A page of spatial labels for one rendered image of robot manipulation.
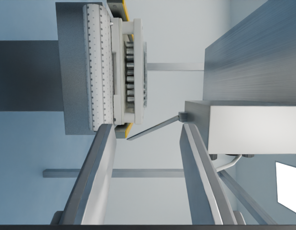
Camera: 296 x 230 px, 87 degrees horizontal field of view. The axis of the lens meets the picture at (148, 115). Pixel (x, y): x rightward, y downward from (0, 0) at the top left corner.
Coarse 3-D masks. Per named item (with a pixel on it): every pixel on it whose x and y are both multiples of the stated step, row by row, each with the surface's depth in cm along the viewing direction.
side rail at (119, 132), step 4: (124, 124) 42; (128, 124) 42; (116, 128) 37; (120, 128) 37; (124, 128) 37; (116, 132) 34; (120, 132) 34; (124, 132) 34; (116, 136) 34; (120, 136) 34; (124, 136) 34
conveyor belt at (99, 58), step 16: (96, 16) 31; (96, 32) 31; (96, 48) 32; (96, 64) 32; (112, 64) 38; (96, 80) 32; (112, 80) 38; (96, 96) 33; (112, 96) 38; (96, 112) 33; (112, 112) 38; (96, 128) 34
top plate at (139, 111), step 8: (136, 24) 35; (136, 32) 35; (136, 40) 36; (136, 48) 36; (136, 56) 36; (136, 64) 36; (136, 72) 37; (136, 80) 37; (136, 88) 37; (136, 96) 37; (136, 104) 38; (136, 112) 38; (136, 120) 38
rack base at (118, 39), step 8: (120, 24) 35; (112, 32) 35; (120, 32) 35; (112, 40) 36; (120, 40) 36; (128, 40) 48; (112, 48) 36; (120, 48) 36; (120, 56) 36; (120, 64) 36; (120, 72) 37; (120, 80) 37; (120, 88) 37; (120, 96) 37; (120, 104) 38; (120, 112) 38; (120, 120) 38
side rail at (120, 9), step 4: (108, 0) 31; (112, 0) 31; (116, 0) 31; (120, 0) 31; (108, 4) 31; (112, 4) 31; (116, 4) 31; (120, 4) 31; (112, 8) 33; (116, 8) 33; (120, 8) 33; (112, 12) 34; (116, 12) 34; (120, 12) 34; (124, 12) 34; (116, 16) 36; (120, 16) 36; (124, 16) 36; (124, 20) 38; (128, 36) 49; (132, 40) 52
